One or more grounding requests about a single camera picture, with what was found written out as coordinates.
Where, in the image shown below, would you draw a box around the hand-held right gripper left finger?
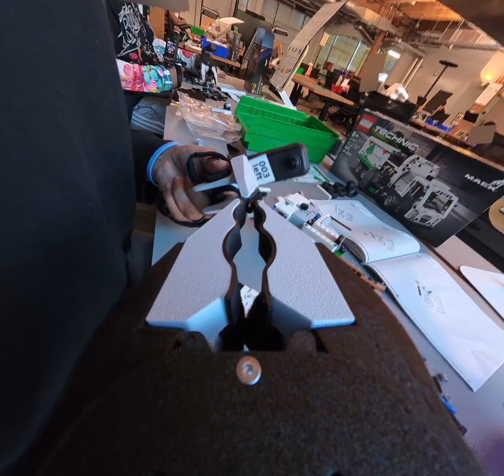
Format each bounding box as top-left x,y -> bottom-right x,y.
146,199 -> 242,349

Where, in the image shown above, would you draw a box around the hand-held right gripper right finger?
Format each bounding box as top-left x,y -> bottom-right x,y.
253,201 -> 356,341

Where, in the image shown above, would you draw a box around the another person's forearm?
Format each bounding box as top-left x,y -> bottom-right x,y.
117,60 -> 184,94

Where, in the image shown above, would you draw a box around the person's left forearm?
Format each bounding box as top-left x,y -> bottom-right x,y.
129,129 -> 174,206

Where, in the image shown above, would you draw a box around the pile of black lego tires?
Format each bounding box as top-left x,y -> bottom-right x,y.
321,180 -> 360,200

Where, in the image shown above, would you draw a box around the pile of black lego parts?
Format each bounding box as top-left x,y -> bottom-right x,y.
173,77 -> 231,105

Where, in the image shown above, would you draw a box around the black lego set box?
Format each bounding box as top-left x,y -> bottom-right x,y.
329,108 -> 504,249

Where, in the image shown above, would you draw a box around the pile of dark lego pins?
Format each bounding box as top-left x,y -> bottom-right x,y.
432,373 -> 468,434

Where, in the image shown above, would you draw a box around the person's left hand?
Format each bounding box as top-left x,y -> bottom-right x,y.
151,144 -> 238,223

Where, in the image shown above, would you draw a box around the green printed sticker sheet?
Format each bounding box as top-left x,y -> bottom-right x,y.
302,164 -> 332,186

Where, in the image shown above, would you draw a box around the green plastic bin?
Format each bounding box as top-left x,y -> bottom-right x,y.
234,95 -> 340,164

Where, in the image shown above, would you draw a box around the clear plastic bag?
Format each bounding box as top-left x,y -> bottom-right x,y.
175,98 -> 242,139

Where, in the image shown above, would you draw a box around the wooden background table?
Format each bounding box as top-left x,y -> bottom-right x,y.
291,73 -> 355,121

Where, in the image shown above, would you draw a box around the blue wristband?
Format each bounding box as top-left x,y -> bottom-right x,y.
146,141 -> 184,188

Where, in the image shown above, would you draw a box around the dark blue standing banner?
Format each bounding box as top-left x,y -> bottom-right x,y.
243,26 -> 276,96

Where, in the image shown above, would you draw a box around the black storage box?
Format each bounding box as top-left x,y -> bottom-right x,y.
363,90 -> 418,125

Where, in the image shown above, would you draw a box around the white standing poster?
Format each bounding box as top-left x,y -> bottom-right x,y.
269,0 -> 347,92

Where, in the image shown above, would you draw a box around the open instruction booklet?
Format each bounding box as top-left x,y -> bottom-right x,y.
310,198 -> 504,393

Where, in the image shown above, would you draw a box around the blue plastic bin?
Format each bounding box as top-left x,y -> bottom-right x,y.
200,37 -> 230,60

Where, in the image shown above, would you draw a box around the instruction sign on stand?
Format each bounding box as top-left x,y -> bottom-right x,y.
459,265 -> 504,320

